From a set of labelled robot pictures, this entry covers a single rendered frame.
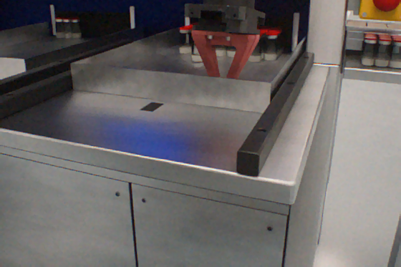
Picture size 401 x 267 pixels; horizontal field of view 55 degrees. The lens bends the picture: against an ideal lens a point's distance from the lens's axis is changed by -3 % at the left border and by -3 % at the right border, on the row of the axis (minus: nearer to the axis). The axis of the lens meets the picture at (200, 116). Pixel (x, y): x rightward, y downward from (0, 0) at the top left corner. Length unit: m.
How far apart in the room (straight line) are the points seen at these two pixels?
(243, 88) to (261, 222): 0.44
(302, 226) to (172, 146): 0.50
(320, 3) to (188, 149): 0.39
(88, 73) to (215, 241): 0.51
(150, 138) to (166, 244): 0.60
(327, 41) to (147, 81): 0.32
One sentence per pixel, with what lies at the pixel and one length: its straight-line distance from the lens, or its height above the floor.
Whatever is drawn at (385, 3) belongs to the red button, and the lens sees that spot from 0.63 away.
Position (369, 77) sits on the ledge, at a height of 0.87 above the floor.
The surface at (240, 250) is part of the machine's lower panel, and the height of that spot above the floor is 0.46.
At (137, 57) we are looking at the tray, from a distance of 0.67.
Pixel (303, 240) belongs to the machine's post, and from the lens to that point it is 0.83.
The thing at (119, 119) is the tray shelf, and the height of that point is 0.88.
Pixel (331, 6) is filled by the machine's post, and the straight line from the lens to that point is 0.66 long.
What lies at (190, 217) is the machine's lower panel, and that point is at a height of 0.52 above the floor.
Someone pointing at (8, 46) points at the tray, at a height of 0.88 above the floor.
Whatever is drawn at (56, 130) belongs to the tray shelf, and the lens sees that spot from 0.41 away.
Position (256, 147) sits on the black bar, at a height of 0.90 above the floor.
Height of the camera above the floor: 1.03
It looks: 21 degrees down
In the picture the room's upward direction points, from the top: straight up
